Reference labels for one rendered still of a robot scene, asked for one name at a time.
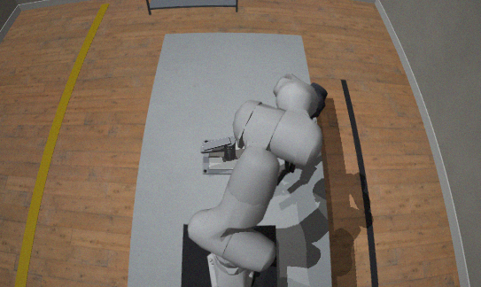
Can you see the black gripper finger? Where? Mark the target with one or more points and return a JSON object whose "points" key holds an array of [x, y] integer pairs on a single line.
{"points": [[289, 169]]}

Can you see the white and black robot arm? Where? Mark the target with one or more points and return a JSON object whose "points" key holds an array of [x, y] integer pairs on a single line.
{"points": [[268, 133]]}

